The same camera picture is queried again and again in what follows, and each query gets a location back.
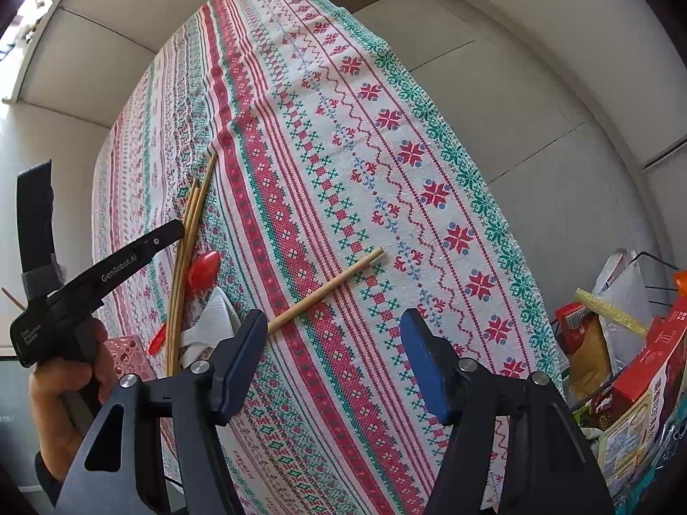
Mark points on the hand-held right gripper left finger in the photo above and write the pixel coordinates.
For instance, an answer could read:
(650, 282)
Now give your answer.
(244, 360)

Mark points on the cream printed box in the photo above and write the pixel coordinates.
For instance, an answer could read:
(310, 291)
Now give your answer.
(625, 440)

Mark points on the bright window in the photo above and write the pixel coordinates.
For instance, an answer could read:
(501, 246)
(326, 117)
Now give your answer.
(32, 16)

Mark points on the red green patterned tablecloth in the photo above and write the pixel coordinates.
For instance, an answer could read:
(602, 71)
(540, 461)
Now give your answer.
(343, 182)

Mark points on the person's left hand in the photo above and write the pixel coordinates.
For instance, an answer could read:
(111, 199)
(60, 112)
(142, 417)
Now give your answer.
(56, 402)

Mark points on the white paper bag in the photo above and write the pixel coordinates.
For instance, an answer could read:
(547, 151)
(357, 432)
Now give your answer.
(622, 300)

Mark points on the person's left forearm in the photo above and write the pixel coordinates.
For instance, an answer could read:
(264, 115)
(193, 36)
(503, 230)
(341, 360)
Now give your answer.
(49, 480)

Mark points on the red cardboard box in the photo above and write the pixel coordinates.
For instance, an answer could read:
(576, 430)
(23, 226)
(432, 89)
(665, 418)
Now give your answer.
(652, 370)

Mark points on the white plastic spoon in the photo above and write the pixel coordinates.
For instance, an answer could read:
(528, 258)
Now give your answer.
(212, 322)

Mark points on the red yellow food package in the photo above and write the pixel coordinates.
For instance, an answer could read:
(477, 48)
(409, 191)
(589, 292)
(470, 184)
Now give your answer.
(585, 354)

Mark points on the teal plastic package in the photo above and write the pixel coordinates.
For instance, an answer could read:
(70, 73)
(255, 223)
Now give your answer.
(663, 466)

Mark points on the yellow corrugated strip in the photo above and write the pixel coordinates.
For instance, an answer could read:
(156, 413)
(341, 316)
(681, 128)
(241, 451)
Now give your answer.
(612, 311)

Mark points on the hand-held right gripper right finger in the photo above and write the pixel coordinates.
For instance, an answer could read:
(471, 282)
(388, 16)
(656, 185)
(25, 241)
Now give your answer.
(424, 366)

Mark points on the red plastic spoon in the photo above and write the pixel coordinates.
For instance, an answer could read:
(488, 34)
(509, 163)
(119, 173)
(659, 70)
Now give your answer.
(204, 271)

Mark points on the pink plastic basket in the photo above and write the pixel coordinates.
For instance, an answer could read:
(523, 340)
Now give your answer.
(129, 357)

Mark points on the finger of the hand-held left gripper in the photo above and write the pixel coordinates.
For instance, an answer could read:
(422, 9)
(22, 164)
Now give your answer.
(163, 233)
(35, 214)

